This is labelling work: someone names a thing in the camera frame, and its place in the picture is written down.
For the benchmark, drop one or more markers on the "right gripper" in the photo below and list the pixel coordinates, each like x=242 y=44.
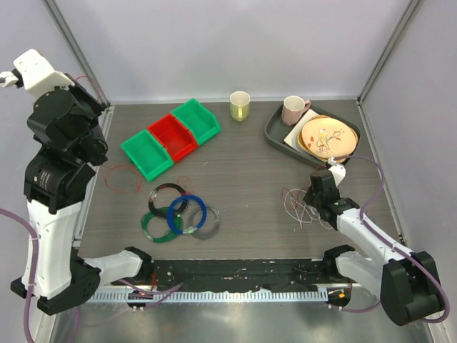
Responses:
x=310 y=197

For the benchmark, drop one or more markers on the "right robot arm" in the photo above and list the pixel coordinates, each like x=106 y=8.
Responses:
x=405 y=282

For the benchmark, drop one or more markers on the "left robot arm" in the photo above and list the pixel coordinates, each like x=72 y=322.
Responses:
x=65 y=122

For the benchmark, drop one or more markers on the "bird pattern plate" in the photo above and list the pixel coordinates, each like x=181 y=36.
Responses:
x=328 y=137

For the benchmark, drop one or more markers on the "lower wooden plate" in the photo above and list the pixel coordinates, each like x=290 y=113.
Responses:
x=303 y=146

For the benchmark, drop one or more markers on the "white napkin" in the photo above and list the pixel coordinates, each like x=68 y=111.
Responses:
x=291 y=138

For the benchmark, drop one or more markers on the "dark grey tray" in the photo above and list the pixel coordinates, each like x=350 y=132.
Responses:
x=275 y=132

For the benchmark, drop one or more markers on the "pink mug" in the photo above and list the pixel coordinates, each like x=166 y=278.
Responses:
x=293 y=109

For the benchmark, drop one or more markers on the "yellow-green mug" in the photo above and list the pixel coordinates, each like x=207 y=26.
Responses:
x=239 y=105

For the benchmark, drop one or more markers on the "far green bin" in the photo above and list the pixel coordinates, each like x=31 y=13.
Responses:
x=198 y=119

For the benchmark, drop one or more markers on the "green bin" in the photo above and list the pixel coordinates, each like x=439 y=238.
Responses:
x=198 y=119
x=147 y=154

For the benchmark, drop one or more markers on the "red bin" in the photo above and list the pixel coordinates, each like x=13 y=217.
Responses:
x=174 y=136

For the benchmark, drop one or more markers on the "near green bin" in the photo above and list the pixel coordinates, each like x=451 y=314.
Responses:
x=147 y=154

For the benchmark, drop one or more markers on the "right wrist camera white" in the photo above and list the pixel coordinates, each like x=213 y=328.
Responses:
x=337 y=170

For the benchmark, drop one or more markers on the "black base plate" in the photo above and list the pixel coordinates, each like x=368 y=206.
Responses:
x=242 y=275

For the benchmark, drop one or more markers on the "slotted cable duct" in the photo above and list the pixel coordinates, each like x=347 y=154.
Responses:
x=119 y=295

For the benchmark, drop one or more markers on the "right aluminium frame post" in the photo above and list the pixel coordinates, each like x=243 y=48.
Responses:
x=394 y=40

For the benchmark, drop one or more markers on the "aluminium frame post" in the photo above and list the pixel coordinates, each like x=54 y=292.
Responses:
x=73 y=45
x=394 y=40

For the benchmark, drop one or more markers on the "left aluminium frame post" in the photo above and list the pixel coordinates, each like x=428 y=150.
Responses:
x=73 y=45

